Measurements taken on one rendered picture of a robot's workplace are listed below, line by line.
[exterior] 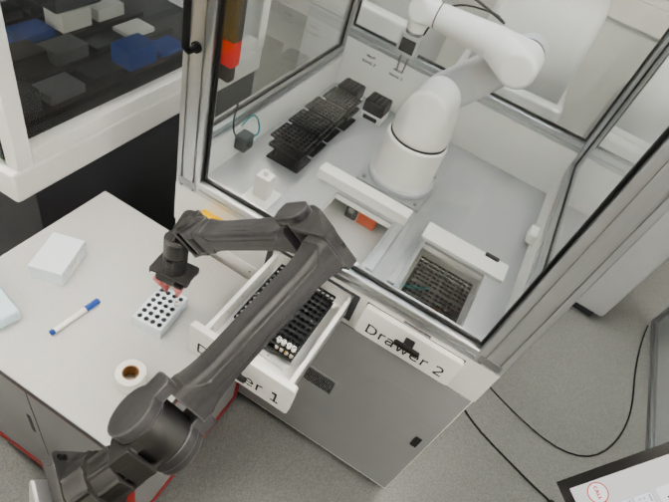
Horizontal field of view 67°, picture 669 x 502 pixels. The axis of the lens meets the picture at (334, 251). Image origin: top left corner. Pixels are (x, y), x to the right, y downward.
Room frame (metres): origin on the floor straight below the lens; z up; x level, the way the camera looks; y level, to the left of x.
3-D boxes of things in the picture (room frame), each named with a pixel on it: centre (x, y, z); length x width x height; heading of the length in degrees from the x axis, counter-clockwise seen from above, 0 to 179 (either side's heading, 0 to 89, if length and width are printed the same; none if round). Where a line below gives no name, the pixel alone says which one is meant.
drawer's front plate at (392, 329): (0.85, -0.27, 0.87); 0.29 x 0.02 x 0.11; 77
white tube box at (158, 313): (0.72, 0.37, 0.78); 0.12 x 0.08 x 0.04; 174
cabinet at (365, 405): (1.38, -0.12, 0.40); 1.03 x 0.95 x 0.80; 77
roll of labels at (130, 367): (0.53, 0.34, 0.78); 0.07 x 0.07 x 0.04
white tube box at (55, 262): (0.75, 0.68, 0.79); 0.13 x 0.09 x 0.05; 7
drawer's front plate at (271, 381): (0.61, 0.11, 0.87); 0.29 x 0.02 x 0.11; 77
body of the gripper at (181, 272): (0.74, 0.34, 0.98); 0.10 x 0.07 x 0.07; 86
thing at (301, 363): (0.81, 0.06, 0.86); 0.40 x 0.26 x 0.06; 167
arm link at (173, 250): (0.75, 0.34, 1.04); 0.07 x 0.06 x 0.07; 3
